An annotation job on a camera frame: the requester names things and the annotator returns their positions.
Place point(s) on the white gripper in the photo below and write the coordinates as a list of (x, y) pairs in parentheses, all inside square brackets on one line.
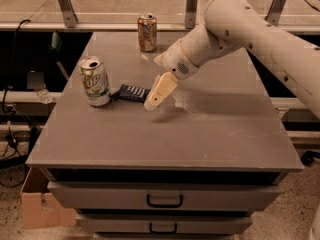
[(173, 59)]

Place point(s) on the blue rxbar blueberry wrapper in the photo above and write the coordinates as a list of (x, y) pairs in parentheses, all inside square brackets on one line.
[(131, 93)]

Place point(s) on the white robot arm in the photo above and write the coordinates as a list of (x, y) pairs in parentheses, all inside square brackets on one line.
[(228, 26)]

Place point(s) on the orange soda can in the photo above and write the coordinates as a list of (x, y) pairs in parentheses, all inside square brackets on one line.
[(147, 32)]

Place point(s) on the white green 7up can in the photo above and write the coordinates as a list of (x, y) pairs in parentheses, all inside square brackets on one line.
[(95, 81)]

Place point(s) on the grey drawer cabinet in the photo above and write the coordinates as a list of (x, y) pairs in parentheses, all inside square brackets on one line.
[(219, 127)]

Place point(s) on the clear plastic water bottle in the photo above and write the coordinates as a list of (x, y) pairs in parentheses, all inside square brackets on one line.
[(35, 81)]

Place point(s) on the upper grey drawer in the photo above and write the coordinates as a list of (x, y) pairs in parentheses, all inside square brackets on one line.
[(163, 196)]

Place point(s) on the grey drawer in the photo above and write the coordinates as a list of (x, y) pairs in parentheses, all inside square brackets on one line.
[(163, 224), (163, 196)]

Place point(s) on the lower grey drawer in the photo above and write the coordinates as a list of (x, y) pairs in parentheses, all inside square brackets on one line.
[(163, 224)]

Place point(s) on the brown cardboard box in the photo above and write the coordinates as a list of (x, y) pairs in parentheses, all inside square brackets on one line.
[(40, 209)]

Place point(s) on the middle metal bracket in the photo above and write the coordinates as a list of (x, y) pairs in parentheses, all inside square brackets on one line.
[(190, 14)]

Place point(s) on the metal bracket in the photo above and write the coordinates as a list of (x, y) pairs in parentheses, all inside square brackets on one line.
[(275, 11), (69, 16), (190, 14)]

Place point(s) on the left metal bracket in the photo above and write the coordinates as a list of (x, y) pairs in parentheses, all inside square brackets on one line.
[(69, 16)]

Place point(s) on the right metal bracket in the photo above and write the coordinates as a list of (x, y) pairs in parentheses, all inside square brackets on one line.
[(275, 11)]

